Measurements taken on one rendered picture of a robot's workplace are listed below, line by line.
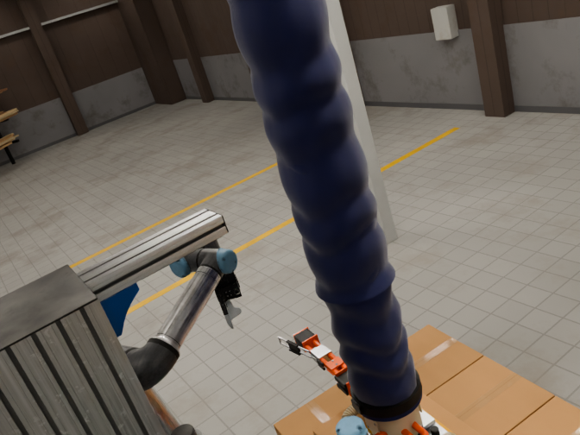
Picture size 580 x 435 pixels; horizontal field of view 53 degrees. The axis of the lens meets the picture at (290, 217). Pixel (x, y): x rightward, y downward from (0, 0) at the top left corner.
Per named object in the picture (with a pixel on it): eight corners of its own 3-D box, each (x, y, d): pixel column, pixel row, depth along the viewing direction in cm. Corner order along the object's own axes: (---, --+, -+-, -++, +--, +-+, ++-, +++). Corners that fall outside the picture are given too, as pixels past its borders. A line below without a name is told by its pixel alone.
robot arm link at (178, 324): (139, 382, 144) (228, 238, 172) (110, 376, 150) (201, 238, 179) (164, 406, 150) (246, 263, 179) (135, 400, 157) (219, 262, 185)
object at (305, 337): (320, 343, 240) (317, 334, 238) (305, 352, 237) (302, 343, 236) (310, 336, 247) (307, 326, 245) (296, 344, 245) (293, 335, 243)
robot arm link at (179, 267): (188, 259, 174) (211, 240, 182) (162, 258, 180) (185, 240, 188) (198, 280, 177) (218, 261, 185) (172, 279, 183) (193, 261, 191)
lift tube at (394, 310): (437, 394, 181) (357, 69, 141) (381, 433, 173) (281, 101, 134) (393, 363, 200) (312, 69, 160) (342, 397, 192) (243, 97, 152)
